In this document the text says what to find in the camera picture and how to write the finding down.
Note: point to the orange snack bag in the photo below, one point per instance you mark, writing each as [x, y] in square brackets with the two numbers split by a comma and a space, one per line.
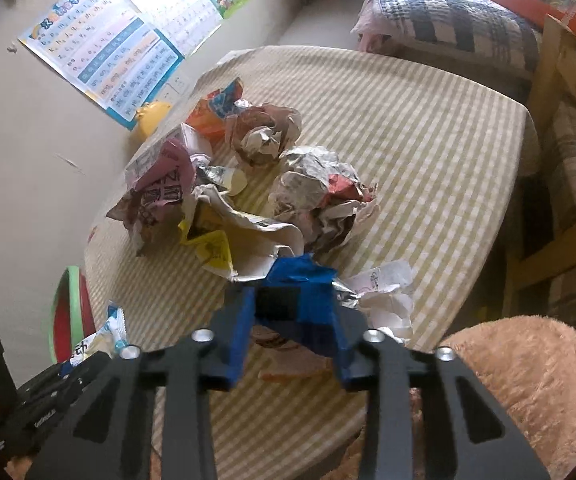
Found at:
[215, 107]

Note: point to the blue plastic wrapper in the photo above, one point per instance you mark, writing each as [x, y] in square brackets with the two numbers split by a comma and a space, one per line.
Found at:
[298, 280]

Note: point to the red pillow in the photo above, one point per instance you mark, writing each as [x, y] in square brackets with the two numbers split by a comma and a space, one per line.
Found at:
[537, 0]

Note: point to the crumpled newspaper ball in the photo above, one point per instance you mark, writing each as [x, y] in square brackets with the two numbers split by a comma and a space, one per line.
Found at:
[313, 185]

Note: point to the white blue plastic packet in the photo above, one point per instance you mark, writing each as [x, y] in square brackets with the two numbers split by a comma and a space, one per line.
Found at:
[100, 335]

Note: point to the white crumpled receipt paper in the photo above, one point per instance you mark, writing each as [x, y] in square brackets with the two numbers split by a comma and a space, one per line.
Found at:
[385, 295]

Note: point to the pink printed crumpled wrapper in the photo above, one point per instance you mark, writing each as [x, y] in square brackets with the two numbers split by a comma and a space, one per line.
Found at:
[160, 190]

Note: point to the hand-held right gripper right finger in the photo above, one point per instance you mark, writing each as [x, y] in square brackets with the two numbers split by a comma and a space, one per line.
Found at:
[350, 355]

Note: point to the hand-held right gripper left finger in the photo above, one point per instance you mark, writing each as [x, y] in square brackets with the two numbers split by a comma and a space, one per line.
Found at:
[240, 340]

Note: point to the white wall socket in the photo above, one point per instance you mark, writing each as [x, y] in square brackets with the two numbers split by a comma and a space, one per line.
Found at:
[178, 87]

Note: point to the yellow duck toy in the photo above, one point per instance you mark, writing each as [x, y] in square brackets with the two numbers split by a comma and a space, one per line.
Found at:
[150, 117]

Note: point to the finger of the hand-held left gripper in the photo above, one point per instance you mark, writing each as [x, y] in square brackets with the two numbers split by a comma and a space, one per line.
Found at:
[73, 372]

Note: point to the blue plaid quilt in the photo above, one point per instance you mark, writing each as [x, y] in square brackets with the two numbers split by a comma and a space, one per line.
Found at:
[447, 5]

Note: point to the blue bordered alphabet wall poster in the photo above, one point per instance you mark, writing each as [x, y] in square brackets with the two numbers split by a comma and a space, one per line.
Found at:
[103, 50]

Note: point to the cream foil packet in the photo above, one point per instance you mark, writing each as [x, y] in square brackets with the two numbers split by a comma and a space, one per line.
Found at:
[230, 180]

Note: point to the brown plaid blanket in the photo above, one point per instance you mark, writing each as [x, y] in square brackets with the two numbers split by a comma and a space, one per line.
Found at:
[570, 160]

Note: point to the brown crumpled paper ball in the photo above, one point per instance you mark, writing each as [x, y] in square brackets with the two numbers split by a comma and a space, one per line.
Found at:
[263, 132]

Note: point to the white chart wall poster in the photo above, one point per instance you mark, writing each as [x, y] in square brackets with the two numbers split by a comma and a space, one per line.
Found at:
[168, 5]

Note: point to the yellow white crumpled paper bag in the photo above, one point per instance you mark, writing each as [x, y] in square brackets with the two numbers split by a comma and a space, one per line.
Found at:
[233, 235]

